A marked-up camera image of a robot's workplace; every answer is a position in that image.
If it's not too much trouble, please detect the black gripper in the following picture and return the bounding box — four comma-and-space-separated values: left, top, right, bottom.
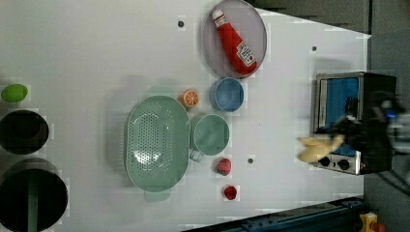
315, 91, 392, 171

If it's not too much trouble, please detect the blue metal frame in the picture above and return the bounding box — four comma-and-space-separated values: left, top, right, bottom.
185, 197, 368, 232

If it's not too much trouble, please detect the blue bowl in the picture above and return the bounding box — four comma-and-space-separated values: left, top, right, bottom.
209, 77, 245, 112

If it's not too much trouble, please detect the small black cylinder cup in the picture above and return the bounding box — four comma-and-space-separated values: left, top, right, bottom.
0, 110, 49, 155

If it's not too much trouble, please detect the large black cylinder cup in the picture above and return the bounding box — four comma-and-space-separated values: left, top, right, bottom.
0, 158, 69, 232

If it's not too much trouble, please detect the black toaster oven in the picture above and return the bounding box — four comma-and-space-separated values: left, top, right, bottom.
309, 72, 397, 176

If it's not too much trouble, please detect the green plush lime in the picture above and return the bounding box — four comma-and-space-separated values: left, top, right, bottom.
1, 84, 28, 102

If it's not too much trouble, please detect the green plastic strainer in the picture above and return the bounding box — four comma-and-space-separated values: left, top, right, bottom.
124, 87, 190, 202

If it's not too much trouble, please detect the red plush ketchup bottle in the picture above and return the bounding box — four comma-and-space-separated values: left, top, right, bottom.
212, 9, 257, 76

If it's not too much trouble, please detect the red plush strawberry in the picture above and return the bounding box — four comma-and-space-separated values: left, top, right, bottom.
217, 159, 232, 176

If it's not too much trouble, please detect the orange slice toy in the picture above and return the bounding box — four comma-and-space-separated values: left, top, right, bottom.
179, 90, 199, 108

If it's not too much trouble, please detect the grey round plate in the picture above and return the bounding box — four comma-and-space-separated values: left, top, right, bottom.
202, 0, 267, 78

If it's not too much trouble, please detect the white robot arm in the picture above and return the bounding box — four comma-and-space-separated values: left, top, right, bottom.
314, 91, 409, 175

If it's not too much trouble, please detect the yellow plush peeled banana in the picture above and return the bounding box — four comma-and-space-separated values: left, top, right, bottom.
298, 134, 344, 162

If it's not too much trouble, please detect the green mug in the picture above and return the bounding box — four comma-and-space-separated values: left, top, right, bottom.
190, 114, 230, 162

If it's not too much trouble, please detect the red green tomato toy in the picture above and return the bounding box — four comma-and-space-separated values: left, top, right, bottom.
223, 186, 237, 200

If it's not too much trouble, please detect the yellow red emergency button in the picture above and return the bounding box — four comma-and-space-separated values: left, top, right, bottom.
360, 213, 386, 232

